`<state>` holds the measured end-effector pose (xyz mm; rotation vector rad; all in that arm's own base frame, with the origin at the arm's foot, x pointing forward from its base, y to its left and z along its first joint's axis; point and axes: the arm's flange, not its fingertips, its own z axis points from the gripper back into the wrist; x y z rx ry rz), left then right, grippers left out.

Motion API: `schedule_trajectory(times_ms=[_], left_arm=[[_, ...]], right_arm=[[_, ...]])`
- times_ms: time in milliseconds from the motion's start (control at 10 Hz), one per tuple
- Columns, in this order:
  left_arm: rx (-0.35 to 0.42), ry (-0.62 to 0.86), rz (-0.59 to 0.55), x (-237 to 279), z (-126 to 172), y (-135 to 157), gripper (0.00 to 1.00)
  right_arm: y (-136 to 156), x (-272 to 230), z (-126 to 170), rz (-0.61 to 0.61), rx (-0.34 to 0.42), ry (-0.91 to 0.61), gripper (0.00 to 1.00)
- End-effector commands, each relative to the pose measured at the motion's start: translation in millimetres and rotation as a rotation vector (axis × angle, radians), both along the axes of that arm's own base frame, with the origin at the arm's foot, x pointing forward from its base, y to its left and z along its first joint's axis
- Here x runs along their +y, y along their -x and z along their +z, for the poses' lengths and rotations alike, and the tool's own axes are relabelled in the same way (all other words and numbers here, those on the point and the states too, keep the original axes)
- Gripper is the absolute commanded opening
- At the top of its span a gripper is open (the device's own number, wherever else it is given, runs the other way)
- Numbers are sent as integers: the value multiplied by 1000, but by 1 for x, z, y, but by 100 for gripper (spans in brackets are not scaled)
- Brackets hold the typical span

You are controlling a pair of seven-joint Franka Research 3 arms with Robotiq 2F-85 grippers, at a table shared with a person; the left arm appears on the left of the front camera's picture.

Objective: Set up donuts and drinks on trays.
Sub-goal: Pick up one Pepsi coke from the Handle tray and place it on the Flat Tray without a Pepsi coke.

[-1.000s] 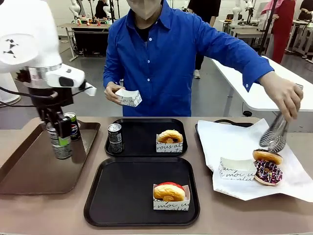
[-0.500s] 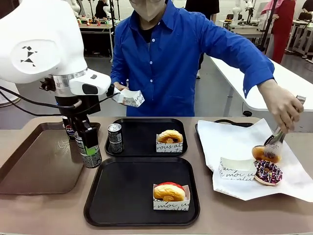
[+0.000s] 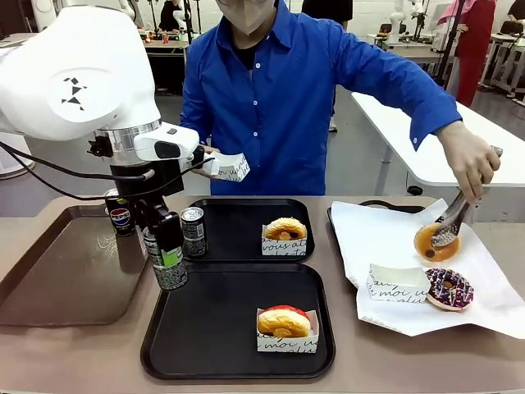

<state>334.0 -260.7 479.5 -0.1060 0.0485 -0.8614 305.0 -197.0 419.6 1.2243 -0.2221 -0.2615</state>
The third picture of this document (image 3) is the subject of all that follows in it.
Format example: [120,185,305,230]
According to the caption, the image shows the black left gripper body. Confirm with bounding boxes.
[109,159,185,206]

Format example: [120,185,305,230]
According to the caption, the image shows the black patterned drink can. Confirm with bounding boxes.
[141,224,189,291]
[180,206,209,259]

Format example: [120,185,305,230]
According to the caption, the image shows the glazed donut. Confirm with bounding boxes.
[264,217,308,242]
[413,221,463,263]

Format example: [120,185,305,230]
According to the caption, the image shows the red frosted donut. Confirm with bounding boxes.
[257,304,313,338]

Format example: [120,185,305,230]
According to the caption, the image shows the metal serving tongs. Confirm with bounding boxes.
[430,145,504,250]

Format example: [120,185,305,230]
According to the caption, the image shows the person left forearm blue sleeve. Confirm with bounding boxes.
[385,61,464,153]

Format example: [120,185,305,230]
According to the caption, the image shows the person right forearm blue sleeve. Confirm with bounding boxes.
[180,114,212,149]

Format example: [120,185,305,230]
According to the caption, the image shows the person right hand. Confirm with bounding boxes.
[190,145,222,178]

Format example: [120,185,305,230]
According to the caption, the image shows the person left hand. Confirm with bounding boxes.
[436,121,502,202]

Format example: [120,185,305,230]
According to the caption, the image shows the black Pepsi can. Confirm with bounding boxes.
[103,189,139,238]

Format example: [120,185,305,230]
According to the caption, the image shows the black plastic tray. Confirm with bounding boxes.
[182,197,316,263]
[139,262,337,381]

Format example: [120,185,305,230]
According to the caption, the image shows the brown plastic tray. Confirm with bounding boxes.
[0,203,159,328]

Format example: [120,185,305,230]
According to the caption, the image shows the background workbench table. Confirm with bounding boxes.
[141,39,189,95]

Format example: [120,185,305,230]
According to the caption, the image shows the person torso blue shirt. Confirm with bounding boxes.
[180,0,411,197]

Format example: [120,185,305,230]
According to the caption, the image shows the beige face mask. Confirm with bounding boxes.
[215,0,280,36]

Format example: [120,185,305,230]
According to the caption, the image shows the white paper sheet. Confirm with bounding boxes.
[331,197,525,340]

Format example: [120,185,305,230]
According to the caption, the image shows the white table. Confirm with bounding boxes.
[351,90,525,225]

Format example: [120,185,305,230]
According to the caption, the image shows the chocolate sprinkle donut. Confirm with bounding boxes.
[424,267,476,312]

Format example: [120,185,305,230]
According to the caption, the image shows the background light wood table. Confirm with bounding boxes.
[479,32,525,99]
[367,32,452,83]

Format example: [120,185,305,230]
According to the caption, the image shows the black stand pole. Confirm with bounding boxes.
[434,0,467,89]

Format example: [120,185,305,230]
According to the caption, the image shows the person in red dress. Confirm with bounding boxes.
[436,0,498,107]

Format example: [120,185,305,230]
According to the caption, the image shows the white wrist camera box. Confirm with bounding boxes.
[133,125,206,165]

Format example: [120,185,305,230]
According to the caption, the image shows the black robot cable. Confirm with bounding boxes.
[0,141,157,202]

